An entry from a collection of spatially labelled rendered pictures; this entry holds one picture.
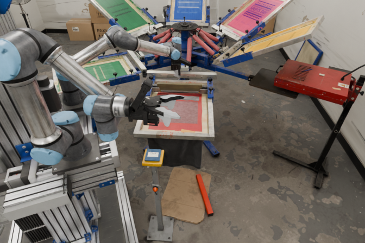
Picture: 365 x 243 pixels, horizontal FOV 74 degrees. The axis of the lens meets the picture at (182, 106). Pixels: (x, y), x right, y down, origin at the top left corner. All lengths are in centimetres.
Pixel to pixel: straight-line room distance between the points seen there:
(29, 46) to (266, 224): 229
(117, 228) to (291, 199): 168
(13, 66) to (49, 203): 70
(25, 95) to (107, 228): 154
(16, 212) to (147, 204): 142
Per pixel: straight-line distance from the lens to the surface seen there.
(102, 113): 89
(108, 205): 239
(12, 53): 90
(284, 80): 232
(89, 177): 142
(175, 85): 216
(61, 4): 700
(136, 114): 88
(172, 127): 185
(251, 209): 261
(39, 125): 106
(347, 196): 309
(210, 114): 193
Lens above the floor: 217
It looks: 36 degrees down
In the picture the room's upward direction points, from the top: straight up
